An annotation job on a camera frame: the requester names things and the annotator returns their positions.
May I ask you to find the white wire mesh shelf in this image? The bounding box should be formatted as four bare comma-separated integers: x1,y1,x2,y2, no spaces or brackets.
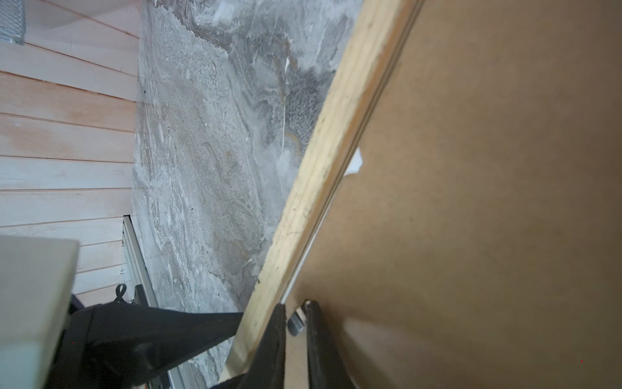
0,0,26,45

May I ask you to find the silver metal turn clip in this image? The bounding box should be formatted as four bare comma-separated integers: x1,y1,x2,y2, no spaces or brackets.
287,310,306,337

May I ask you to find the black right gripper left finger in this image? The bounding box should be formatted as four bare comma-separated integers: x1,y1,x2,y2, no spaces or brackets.
209,303,287,388

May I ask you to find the aluminium wall rail frame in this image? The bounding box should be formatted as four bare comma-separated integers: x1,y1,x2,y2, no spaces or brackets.
121,215,188,389

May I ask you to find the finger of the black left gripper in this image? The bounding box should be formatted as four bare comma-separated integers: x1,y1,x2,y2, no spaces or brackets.
45,302,242,388

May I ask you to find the light wooden picture frame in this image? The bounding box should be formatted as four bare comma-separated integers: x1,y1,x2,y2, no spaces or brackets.
220,1,424,382

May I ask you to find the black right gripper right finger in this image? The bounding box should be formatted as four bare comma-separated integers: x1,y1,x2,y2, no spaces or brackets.
303,300,356,389

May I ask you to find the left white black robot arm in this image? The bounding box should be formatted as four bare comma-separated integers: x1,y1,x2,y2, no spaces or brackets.
1,236,241,388

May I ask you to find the brown cardboard backing board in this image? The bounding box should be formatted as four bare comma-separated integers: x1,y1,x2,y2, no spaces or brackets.
290,1,621,388

